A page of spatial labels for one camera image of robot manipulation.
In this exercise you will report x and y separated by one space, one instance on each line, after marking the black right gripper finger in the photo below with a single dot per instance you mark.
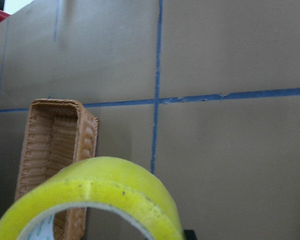
189 234

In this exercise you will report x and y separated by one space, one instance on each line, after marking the yellow tape roll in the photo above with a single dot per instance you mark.
108 183

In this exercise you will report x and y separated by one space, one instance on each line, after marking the brown wicker basket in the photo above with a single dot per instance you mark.
58 133

